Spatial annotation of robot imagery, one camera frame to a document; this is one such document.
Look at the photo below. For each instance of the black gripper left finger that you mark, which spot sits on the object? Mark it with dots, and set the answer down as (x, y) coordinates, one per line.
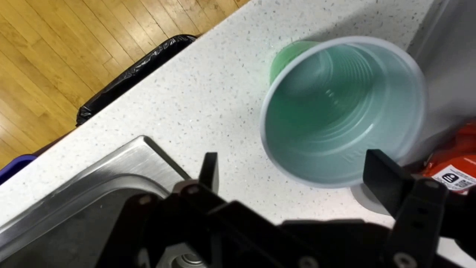
(149, 232)

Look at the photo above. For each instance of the blue bin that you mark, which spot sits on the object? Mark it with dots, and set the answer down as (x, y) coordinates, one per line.
(16, 167)

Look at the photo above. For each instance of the red snack bag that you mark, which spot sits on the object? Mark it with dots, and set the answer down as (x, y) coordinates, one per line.
(456, 158)

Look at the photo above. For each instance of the grey plastic tray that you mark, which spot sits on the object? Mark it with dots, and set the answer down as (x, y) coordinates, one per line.
(451, 74)

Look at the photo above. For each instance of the stainless steel sink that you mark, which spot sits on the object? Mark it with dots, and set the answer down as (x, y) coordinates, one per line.
(75, 208)

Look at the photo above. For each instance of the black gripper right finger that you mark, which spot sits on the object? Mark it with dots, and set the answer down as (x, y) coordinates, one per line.
(422, 217)

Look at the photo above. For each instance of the green plastic cup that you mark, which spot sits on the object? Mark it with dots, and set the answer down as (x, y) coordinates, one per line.
(337, 113)

